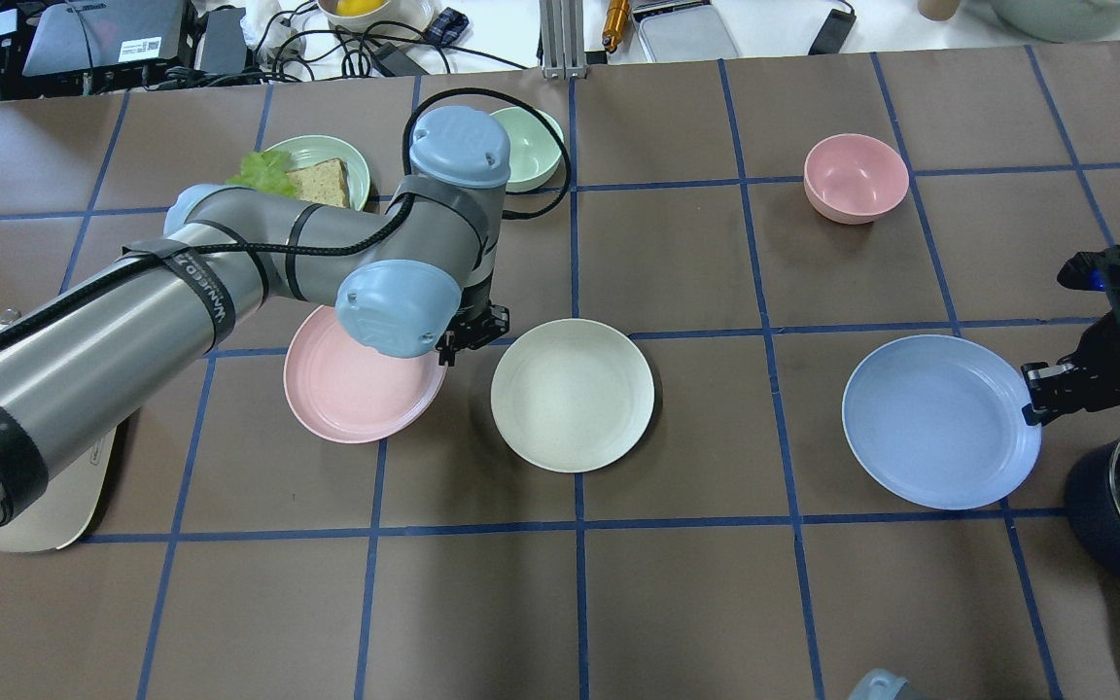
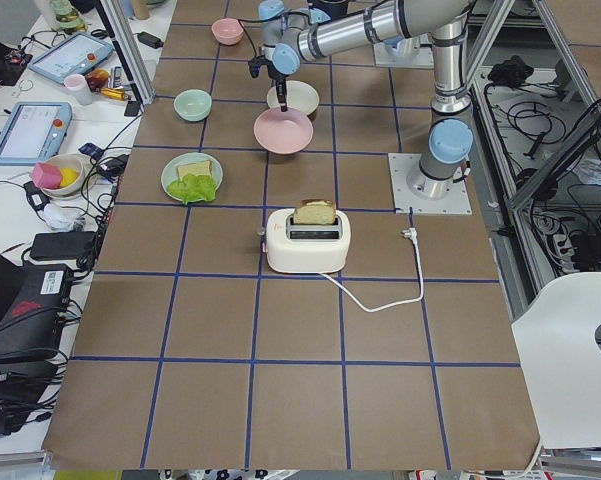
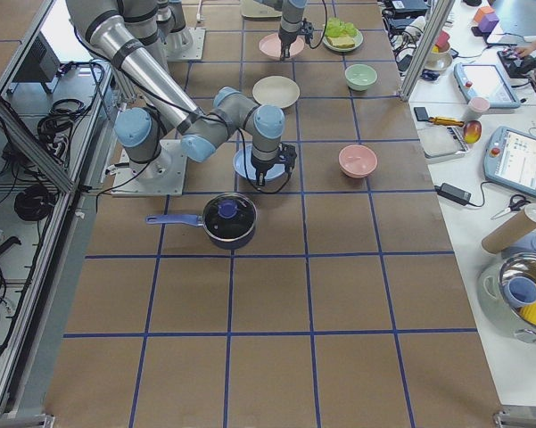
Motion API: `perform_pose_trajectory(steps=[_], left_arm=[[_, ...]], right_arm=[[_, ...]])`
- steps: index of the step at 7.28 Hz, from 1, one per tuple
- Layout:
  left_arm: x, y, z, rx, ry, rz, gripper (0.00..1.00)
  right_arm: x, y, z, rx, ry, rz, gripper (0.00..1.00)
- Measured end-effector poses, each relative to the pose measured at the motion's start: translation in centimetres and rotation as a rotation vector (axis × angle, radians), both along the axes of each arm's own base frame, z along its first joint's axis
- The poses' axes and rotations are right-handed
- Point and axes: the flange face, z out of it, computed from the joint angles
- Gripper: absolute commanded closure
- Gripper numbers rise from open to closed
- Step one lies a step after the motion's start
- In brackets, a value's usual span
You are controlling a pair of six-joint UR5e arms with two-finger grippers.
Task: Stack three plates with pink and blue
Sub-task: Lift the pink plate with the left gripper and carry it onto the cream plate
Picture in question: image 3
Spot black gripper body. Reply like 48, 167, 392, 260
278, 20, 314, 48
252, 143, 297, 175

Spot pink plate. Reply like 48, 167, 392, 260
259, 33, 305, 60

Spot blue plate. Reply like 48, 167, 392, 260
233, 146, 285, 182

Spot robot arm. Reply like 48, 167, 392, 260
66, 1, 297, 188
256, 0, 313, 61

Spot green lettuce leaf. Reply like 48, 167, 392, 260
325, 18, 358, 37

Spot bread slice on plate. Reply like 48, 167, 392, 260
326, 36, 355, 49

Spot cream white plate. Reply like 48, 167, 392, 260
252, 76, 301, 109

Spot glass pot lid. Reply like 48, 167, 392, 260
202, 193, 257, 243

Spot green plate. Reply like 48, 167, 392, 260
323, 29, 364, 53

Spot pink bowl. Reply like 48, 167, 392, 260
338, 144, 378, 178

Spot green bowl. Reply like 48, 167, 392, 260
344, 64, 378, 91

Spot dark blue saucepan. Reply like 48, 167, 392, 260
145, 208, 255, 250

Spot white bowl with fruit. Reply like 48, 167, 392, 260
425, 30, 450, 70

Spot black phone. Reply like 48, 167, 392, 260
413, 106, 430, 122

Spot silver kitchen scale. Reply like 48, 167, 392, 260
417, 126, 469, 162

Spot black power adapter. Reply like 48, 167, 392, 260
434, 183, 471, 206

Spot orange cube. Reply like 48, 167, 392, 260
473, 6, 494, 23

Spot far teach pendant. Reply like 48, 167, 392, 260
453, 63, 521, 109

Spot teach pendant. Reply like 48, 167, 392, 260
483, 127, 536, 198
453, 63, 521, 109

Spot purple cube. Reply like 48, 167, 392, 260
478, 12, 499, 33

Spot red yellow mango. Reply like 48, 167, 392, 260
463, 120, 482, 144

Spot white paper cup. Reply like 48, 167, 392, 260
463, 96, 491, 122

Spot near teach pendant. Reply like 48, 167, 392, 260
483, 127, 536, 198

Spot scissors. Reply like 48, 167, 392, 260
491, 193, 531, 220

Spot black control box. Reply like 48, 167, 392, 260
12, 32, 61, 94

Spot cardboard tube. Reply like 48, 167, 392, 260
481, 203, 536, 254

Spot blue lid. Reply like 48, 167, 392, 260
500, 232, 536, 260

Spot blue cup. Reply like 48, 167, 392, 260
503, 276, 536, 309

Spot steel mixing bowl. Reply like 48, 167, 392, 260
499, 252, 536, 345

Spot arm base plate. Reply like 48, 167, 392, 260
111, 139, 187, 197
164, 27, 206, 62

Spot aluminium frame post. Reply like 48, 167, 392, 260
399, 0, 454, 102

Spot orange handled tool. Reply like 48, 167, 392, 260
428, 116, 465, 127

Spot coiled black cables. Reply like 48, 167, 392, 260
13, 182, 57, 223

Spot grey pot with handles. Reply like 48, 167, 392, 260
477, 263, 521, 337

